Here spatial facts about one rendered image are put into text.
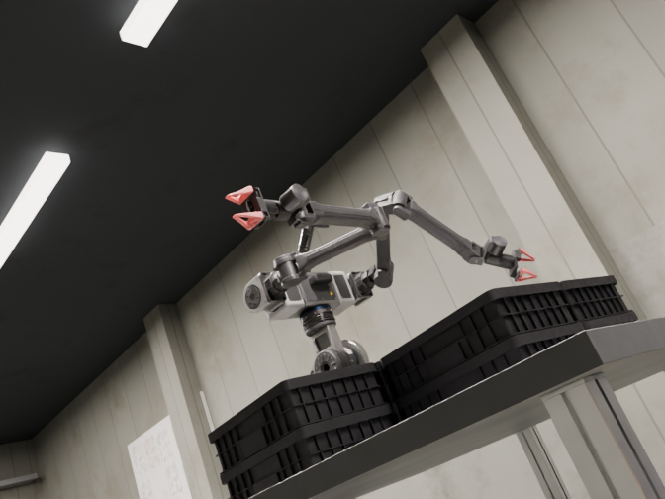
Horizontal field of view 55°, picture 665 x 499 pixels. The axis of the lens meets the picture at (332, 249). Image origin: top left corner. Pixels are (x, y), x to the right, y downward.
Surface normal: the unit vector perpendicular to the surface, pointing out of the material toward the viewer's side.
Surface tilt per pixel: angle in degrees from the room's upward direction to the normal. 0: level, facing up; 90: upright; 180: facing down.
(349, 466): 90
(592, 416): 90
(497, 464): 90
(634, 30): 90
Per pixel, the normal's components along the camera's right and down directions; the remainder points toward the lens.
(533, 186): -0.70, -0.02
